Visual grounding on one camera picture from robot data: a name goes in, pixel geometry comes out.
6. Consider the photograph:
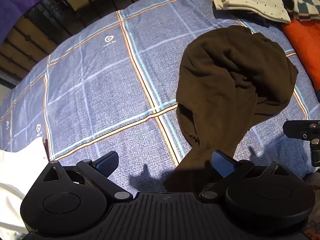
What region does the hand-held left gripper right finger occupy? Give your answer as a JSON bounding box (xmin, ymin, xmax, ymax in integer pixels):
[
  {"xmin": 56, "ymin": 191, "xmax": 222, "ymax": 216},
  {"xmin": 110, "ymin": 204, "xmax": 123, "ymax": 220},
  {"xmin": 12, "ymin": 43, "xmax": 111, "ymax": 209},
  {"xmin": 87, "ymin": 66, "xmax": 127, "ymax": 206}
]
[{"xmin": 199, "ymin": 150, "xmax": 290, "ymax": 200}]

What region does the white cloth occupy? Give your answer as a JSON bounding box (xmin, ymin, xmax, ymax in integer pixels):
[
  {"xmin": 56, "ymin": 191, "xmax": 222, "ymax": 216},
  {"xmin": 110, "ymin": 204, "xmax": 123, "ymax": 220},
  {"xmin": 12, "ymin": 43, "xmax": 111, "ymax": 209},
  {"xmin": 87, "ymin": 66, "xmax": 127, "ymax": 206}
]
[{"xmin": 0, "ymin": 137, "xmax": 49, "ymax": 235}]

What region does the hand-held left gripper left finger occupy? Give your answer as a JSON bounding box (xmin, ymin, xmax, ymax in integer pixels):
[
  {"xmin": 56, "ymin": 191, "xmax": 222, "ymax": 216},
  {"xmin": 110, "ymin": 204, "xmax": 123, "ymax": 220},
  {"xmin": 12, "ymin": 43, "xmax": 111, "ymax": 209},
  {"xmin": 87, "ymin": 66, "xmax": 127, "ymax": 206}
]
[{"xmin": 42, "ymin": 151, "xmax": 134, "ymax": 202}]

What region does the dark navy garment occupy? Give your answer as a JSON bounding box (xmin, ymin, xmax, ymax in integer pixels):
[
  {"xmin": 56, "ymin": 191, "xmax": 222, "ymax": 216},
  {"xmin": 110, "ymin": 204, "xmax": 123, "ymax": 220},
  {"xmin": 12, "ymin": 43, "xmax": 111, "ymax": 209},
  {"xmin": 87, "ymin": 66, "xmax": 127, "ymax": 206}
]
[{"xmin": 246, "ymin": 11, "xmax": 273, "ymax": 28}]

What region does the orange knit garment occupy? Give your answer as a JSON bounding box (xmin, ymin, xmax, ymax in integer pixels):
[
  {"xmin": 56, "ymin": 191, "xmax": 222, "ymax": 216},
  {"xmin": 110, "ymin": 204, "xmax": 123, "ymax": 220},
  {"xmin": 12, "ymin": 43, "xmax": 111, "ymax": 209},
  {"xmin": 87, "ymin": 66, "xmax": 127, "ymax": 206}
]
[{"xmin": 281, "ymin": 19, "xmax": 320, "ymax": 92}]

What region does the grey and cream checkered garment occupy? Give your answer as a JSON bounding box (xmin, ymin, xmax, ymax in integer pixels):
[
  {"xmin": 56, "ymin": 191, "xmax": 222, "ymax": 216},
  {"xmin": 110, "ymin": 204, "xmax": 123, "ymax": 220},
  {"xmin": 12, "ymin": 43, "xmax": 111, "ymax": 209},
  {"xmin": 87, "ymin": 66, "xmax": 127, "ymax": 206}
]
[{"xmin": 274, "ymin": 0, "xmax": 320, "ymax": 22}]

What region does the dark brown garment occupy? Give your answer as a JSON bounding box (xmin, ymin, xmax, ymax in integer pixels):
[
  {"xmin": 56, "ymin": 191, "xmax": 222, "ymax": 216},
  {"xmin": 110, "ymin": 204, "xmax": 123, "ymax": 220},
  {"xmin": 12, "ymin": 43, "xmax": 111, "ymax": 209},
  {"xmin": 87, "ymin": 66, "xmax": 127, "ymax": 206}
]
[{"xmin": 162, "ymin": 25, "xmax": 299, "ymax": 193}]

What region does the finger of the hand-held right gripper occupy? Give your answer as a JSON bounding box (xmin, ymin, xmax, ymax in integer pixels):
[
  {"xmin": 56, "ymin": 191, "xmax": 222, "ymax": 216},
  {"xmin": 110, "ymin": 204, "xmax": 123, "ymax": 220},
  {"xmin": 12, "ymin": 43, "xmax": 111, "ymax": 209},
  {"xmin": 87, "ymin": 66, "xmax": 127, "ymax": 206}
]
[{"xmin": 283, "ymin": 119, "xmax": 320, "ymax": 167}]

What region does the blue plaid bed blanket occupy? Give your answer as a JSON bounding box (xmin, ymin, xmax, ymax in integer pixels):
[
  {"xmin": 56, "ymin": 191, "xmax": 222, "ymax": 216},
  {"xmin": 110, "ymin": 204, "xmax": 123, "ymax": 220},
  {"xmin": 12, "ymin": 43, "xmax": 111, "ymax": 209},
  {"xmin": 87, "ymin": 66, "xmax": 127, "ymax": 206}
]
[{"xmin": 0, "ymin": 0, "xmax": 320, "ymax": 193}]

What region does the floral patterned cloth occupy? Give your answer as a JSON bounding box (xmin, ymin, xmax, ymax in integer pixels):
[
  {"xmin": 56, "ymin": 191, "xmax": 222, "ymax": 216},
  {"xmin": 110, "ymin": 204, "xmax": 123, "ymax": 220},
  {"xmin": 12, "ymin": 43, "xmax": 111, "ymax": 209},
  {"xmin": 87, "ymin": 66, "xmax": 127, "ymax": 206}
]
[{"xmin": 304, "ymin": 219, "xmax": 320, "ymax": 240}]

